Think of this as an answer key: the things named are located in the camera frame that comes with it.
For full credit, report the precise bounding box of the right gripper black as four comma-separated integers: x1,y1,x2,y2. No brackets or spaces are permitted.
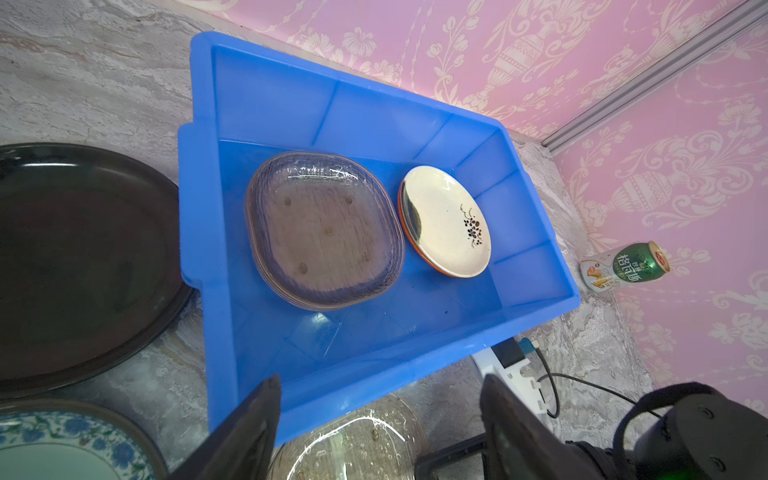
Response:
566,382,767,479

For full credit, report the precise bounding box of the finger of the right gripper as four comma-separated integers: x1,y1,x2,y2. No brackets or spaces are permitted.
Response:
414,434,488,480

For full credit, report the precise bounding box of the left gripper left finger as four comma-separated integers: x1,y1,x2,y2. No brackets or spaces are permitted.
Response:
169,374,281,479

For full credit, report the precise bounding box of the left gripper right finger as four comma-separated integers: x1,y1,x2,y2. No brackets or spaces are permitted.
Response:
480,374,600,479

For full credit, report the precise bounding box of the smoky glass plate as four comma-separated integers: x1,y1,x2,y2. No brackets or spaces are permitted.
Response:
245,151,405,311
268,394,429,479

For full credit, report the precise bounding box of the teal patterned plate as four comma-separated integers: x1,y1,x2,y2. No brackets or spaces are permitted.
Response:
1,399,168,479

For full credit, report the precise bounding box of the cream plate with dark patch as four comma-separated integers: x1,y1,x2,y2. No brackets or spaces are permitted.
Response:
398,165,491,279

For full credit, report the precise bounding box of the black round plate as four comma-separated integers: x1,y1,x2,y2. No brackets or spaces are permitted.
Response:
1,142,192,399

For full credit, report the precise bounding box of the blue plastic bin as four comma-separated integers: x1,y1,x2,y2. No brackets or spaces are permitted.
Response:
178,32,581,443

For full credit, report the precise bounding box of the green drink can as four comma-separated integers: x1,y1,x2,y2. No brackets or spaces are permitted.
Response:
579,241,671,292

